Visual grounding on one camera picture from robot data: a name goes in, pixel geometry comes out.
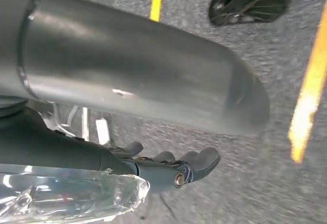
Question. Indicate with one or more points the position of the black robot foot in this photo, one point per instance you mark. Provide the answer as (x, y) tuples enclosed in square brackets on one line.
[(268, 5)]

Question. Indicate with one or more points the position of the clear plastic wrap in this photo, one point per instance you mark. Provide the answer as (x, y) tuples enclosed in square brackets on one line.
[(76, 198)]

